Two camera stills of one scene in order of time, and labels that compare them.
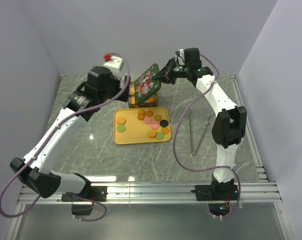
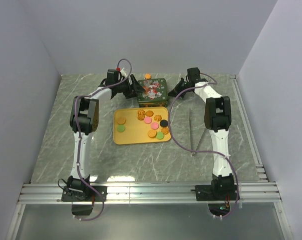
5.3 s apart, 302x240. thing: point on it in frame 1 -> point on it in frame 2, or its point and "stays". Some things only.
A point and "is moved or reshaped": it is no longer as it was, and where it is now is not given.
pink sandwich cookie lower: [155, 125] stays
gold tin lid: [145, 85] is moved or reshaped
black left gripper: [117, 83] -> [131, 93]
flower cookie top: [141, 114] stays
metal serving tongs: [192, 152] stays
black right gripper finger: [164, 75] -> [181, 85]
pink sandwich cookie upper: [147, 120] stays
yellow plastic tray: [139, 125] stays
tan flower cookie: [158, 117] stays
